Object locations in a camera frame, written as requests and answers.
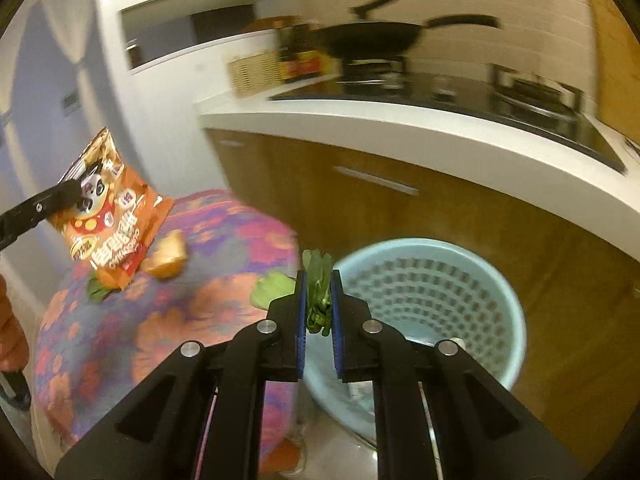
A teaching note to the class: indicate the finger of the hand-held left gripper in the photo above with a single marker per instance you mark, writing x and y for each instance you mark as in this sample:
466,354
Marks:
35,210

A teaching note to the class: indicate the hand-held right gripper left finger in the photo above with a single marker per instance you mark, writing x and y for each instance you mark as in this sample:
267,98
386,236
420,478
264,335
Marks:
300,330

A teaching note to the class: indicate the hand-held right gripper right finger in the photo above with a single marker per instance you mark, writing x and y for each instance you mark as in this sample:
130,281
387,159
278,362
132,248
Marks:
337,330

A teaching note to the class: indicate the green vegetable bunch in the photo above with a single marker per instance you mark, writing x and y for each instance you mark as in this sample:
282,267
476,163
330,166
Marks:
317,290

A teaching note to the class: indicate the orange snack packet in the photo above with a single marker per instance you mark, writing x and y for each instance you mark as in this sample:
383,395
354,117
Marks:
110,230

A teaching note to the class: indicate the light blue plastic basket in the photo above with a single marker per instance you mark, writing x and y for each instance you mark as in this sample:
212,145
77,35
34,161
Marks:
450,310

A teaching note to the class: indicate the person's left hand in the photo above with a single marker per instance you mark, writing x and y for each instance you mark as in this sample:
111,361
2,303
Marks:
11,330

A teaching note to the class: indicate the green vegetable leaf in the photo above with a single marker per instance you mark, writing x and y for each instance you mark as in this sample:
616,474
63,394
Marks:
272,290
100,291

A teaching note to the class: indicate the floral tablecloth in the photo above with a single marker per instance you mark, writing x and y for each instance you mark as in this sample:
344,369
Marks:
200,310

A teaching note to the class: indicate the orange white object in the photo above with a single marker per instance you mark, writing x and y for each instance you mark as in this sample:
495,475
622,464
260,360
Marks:
282,457

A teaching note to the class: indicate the round orange peel shell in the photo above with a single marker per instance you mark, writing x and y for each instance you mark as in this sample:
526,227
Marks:
167,257

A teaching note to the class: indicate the wooden kitchen cabinet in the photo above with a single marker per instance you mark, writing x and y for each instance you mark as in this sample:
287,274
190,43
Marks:
475,210

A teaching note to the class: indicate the white curtain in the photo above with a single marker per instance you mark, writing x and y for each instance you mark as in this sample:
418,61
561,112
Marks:
75,20

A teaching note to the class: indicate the black glass gas stove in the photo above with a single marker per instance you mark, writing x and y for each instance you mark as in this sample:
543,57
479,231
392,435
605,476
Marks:
450,100

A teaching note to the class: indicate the beige woven basket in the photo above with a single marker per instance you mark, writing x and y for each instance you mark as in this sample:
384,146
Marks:
255,75

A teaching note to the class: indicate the large dark sauce bottle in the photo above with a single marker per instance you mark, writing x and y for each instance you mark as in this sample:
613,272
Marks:
312,62

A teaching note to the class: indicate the thin dark sauce bottle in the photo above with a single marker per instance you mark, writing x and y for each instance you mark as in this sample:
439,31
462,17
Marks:
286,60

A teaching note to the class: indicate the black wok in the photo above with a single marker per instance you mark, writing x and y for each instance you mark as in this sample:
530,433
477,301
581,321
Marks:
370,40

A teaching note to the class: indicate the brown wooden board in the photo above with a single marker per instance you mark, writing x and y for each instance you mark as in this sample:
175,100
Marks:
272,22

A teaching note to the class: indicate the wooden cutting board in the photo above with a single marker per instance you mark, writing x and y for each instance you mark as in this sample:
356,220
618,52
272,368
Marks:
617,60

